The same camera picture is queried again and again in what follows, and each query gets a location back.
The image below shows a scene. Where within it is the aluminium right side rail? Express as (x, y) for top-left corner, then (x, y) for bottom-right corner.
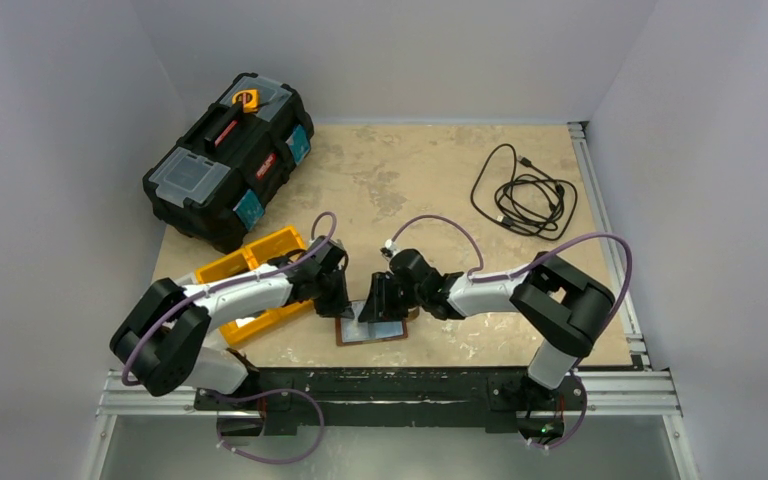
(567, 121), (652, 370)

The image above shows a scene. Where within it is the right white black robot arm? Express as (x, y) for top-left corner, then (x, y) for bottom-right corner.
(355, 249), (617, 407)

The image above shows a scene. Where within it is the card in left compartment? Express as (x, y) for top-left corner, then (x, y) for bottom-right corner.
(234, 317), (260, 329)

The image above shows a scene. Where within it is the aluminium front frame rail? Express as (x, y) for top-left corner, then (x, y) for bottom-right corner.
(98, 367), (680, 418)

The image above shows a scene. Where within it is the black plastic toolbox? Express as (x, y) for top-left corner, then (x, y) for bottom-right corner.
(142, 72), (314, 253)

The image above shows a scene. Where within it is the black coiled usb cable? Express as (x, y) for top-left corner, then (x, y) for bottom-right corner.
(469, 142), (579, 242)

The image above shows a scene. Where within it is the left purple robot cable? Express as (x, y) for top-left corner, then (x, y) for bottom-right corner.
(120, 211), (339, 466)

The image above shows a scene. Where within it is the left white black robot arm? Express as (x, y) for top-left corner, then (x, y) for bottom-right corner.
(109, 236), (350, 409)

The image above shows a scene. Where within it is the yellow plastic divided bin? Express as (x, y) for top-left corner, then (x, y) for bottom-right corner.
(194, 225), (313, 346)

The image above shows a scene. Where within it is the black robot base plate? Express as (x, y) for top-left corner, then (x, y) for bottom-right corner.
(195, 366), (587, 440)

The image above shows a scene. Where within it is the orange tape measure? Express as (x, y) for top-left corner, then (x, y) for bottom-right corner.
(231, 89), (260, 113)

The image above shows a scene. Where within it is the brown leather card holder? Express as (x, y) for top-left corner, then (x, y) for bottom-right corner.
(335, 300), (419, 347)

